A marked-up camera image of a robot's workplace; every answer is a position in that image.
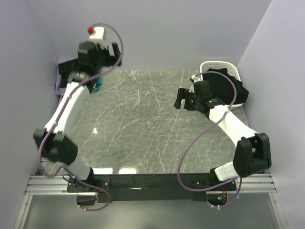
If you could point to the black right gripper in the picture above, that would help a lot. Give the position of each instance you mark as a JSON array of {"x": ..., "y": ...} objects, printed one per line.
[{"x": 182, "y": 94}]

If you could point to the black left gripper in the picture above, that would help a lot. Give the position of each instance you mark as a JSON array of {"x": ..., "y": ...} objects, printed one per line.
[{"x": 111, "y": 60}]

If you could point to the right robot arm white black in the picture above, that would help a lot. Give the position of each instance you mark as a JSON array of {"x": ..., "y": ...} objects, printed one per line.
[{"x": 252, "y": 150}]

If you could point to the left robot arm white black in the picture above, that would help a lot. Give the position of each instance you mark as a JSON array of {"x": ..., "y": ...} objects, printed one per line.
[{"x": 53, "y": 140}]

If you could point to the white perforated laundry basket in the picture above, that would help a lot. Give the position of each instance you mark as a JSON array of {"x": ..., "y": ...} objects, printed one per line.
[{"x": 231, "y": 68}]

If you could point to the folded teal t-shirt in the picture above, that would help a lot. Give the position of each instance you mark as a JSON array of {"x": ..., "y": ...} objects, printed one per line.
[{"x": 97, "y": 86}]

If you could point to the black t-shirt in basket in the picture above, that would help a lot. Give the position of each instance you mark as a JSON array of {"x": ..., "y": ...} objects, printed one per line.
[{"x": 221, "y": 88}]

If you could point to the folded lavender t-shirt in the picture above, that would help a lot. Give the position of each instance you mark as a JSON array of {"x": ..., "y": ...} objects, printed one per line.
[{"x": 59, "y": 83}]

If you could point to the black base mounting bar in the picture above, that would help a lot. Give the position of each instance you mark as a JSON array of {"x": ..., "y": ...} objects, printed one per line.
[{"x": 137, "y": 187}]

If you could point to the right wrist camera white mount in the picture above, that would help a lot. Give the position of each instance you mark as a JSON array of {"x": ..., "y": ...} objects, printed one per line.
[{"x": 196, "y": 78}]

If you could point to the aluminium extrusion rail frame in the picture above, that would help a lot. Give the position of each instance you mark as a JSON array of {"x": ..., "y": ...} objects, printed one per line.
[{"x": 143, "y": 135}]

